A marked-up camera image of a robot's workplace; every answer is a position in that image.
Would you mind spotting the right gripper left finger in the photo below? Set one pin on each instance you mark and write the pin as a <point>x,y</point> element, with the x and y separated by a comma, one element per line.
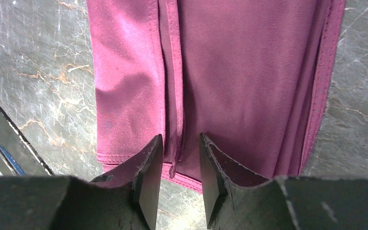
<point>124,198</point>

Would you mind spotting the purple cloth napkin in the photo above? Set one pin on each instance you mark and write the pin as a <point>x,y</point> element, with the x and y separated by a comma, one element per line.
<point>253,75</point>

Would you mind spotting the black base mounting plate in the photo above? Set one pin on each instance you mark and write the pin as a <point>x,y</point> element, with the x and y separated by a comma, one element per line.
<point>17,155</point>

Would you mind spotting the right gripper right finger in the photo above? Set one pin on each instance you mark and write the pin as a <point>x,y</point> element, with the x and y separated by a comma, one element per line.
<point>237,198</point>

